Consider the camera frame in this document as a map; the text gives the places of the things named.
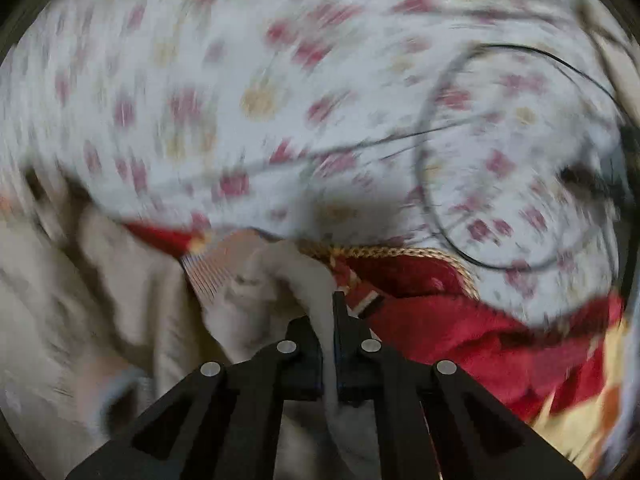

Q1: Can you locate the black cable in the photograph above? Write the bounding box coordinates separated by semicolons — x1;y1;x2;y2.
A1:
200;43;632;271

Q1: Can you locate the floral bedsheet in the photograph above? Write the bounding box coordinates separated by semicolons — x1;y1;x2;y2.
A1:
0;0;640;323

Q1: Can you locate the light grey garment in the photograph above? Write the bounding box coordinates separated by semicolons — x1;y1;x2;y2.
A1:
0;180;386;480

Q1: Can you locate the red and orange printed blanket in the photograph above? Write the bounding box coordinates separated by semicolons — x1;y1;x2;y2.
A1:
125;220;628;480

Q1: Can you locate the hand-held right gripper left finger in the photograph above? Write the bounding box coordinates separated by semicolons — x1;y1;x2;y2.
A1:
65;317;324;480

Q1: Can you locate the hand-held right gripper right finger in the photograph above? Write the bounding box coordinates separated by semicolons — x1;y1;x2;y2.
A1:
332;290;587;480

